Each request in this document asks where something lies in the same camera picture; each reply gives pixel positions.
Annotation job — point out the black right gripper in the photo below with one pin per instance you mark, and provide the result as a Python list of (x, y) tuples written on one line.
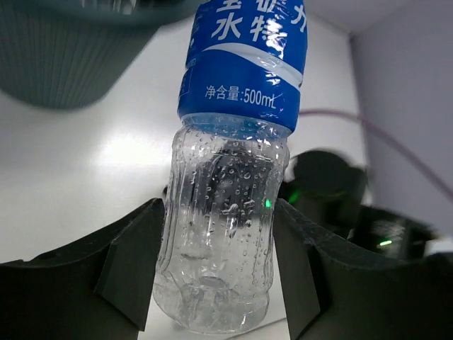
[(327, 189)]

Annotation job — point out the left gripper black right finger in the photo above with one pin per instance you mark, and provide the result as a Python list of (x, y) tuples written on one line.
[(334, 289)]

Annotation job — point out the dark green plastic bin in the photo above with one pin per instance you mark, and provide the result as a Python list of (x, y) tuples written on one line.
[(65, 54)]

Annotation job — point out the clear bottle dark blue label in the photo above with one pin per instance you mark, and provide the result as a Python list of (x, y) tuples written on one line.
[(238, 103)]

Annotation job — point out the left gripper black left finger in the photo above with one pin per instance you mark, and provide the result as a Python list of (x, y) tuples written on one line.
[(97, 287)]

